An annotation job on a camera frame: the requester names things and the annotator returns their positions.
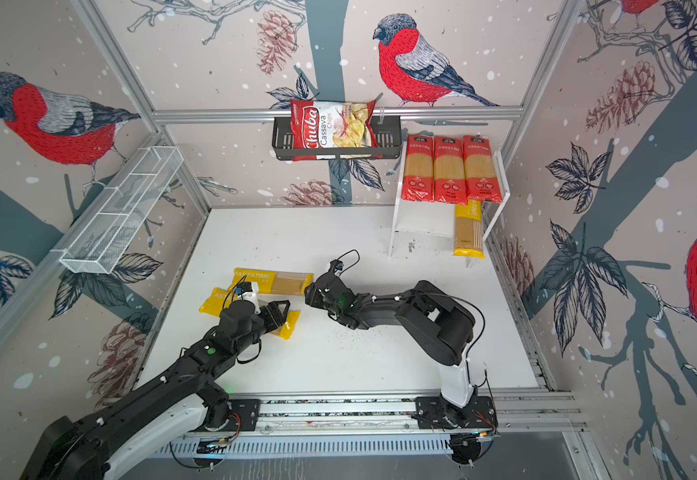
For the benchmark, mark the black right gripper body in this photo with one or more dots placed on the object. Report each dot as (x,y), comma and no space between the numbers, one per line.
(316,301)

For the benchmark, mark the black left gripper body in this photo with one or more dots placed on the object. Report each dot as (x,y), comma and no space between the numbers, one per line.
(266,318)

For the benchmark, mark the yellow pasta bag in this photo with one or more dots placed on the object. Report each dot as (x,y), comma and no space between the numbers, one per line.
(469,230)
(275,282)
(220,299)

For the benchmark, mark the red spaghetti bag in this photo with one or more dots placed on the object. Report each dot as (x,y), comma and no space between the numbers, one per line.
(482,179)
(418,178)
(449,171)

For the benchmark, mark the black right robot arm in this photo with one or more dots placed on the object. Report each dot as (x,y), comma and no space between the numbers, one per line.
(439,324)

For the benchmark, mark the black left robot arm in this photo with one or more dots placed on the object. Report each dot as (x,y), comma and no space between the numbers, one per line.
(186,396)

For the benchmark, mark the white two-tier shelf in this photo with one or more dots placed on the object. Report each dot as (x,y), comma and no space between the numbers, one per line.
(438,219)

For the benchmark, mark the red cassava chips bag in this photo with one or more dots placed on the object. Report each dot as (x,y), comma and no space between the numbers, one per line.
(320,125)

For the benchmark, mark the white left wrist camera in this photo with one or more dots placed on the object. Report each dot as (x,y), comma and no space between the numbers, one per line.
(248,291)

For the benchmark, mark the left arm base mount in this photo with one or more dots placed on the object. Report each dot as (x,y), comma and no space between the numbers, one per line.
(228,414)

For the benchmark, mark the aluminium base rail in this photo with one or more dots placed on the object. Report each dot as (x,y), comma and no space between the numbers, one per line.
(518,410)

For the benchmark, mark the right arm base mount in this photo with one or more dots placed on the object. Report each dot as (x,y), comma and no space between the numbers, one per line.
(436,412)

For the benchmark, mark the black wire wall basket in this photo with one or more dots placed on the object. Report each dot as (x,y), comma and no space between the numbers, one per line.
(383,140)

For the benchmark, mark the white wire mesh basket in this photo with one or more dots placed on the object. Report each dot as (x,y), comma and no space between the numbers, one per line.
(102,242)

